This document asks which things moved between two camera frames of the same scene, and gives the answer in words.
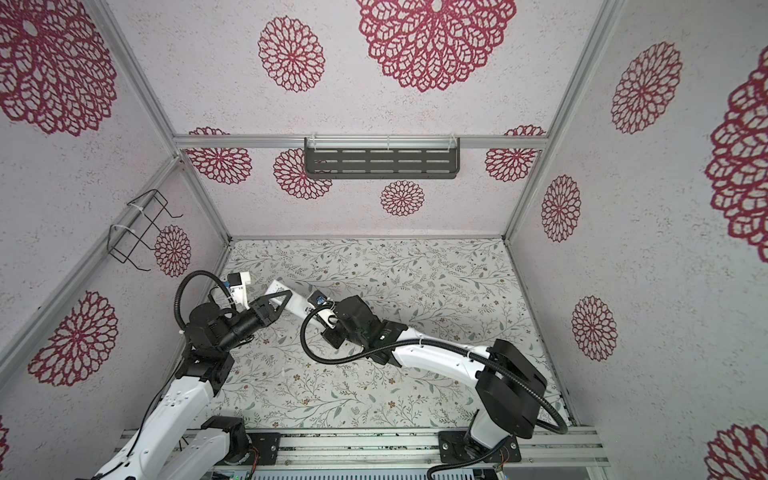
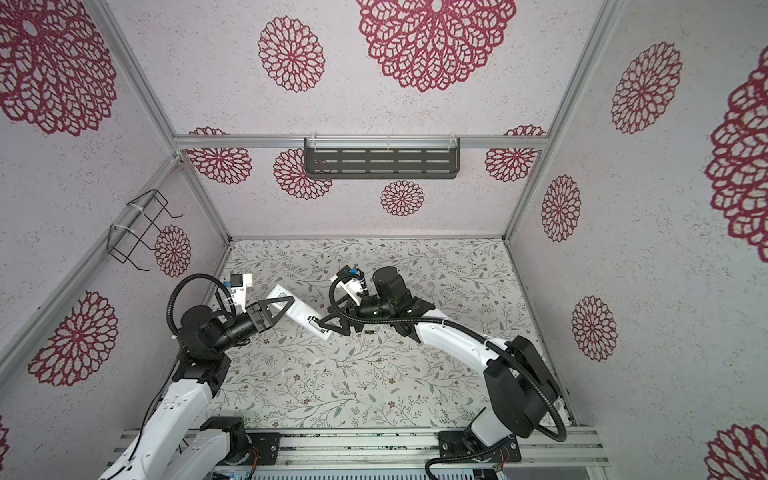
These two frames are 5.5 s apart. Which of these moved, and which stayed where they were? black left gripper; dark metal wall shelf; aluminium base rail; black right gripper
Moved: black right gripper
Stayed: black left gripper; aluminium base rail; dark metal wall shelf
